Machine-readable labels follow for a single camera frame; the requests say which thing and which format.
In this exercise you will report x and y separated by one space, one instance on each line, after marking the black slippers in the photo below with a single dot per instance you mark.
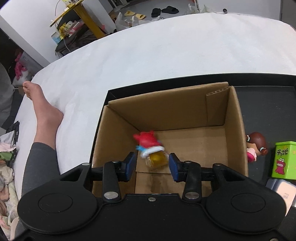
168 10

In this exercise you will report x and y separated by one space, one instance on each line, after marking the brown cardboard box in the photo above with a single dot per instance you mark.
200 123

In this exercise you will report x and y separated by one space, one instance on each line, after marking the person's bare foot and leg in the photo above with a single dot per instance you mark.
42 163

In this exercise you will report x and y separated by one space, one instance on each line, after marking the green tin box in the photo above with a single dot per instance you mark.
284 166

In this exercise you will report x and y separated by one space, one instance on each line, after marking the brown haired doll figurine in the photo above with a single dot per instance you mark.
256 146

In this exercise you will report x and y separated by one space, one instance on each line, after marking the yellow slippers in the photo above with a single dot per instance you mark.
133 14

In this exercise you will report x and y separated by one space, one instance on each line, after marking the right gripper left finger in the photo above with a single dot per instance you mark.
113 172

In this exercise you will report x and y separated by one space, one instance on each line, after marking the red figurine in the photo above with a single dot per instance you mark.
151 149

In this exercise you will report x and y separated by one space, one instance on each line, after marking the black shallow tray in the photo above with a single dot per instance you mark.
267 103

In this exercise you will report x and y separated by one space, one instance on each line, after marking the white blanket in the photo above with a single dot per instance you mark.
182 46

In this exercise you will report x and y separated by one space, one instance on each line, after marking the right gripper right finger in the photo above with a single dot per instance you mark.
192 174

